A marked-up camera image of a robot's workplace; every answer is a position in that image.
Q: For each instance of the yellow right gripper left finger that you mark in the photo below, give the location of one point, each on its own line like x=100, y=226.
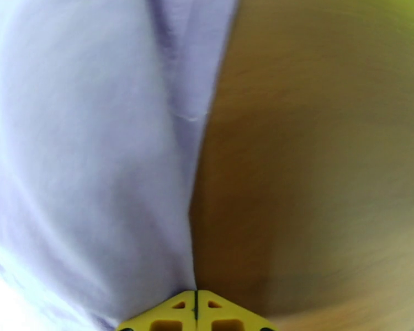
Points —
x=172, y=312

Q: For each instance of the purple shirt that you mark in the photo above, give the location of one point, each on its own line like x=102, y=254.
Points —
x=89, y=150

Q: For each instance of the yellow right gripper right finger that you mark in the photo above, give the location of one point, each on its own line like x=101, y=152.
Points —
x=220, y=312

